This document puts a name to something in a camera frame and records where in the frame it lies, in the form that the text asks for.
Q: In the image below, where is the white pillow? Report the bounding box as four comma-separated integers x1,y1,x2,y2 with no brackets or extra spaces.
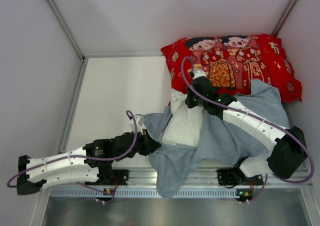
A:
161,89,204,147

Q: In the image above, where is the green beige patchwork pillowcase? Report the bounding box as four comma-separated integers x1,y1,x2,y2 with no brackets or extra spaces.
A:
143,78,291,201

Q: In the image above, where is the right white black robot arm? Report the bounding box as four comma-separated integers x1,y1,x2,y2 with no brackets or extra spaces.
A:
185,75,307,179

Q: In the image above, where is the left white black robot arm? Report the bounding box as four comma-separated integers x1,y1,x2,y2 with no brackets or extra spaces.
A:
16,130,161,195

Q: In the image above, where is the red cartoon couple pillow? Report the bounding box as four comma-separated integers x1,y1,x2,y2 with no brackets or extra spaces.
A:
161,34,302,102

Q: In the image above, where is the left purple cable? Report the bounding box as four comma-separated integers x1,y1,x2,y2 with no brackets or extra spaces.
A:
6,110,138,203

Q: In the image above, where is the purple cable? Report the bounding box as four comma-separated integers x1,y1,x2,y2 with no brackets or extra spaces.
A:
6,110,138,203
180,56,315,201

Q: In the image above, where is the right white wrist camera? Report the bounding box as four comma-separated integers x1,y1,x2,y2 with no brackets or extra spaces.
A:
190,70,207,80

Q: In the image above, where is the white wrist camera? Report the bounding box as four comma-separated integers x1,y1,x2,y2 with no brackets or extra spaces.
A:
190,70,207,80
129,114,146,133

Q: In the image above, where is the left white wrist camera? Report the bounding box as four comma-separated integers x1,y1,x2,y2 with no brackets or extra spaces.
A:
129,114,146,133

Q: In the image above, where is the aluminium mounting rail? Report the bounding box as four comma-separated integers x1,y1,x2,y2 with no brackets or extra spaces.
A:
49,167,314,186

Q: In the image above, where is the left black base bracket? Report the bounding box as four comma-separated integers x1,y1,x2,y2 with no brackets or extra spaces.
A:
110,169,130,186

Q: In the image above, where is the black base bracket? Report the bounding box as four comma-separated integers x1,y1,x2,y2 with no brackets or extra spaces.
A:
217,168,264,188
110,169,130,186

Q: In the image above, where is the slotted grey cable duct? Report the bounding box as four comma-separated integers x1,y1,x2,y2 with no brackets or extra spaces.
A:
50,187,240,198

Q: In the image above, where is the right black base bracket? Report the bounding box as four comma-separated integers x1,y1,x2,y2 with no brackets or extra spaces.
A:
217,168,264,188

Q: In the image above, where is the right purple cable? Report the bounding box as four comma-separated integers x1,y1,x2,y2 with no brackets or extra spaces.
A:
180,56,315,201

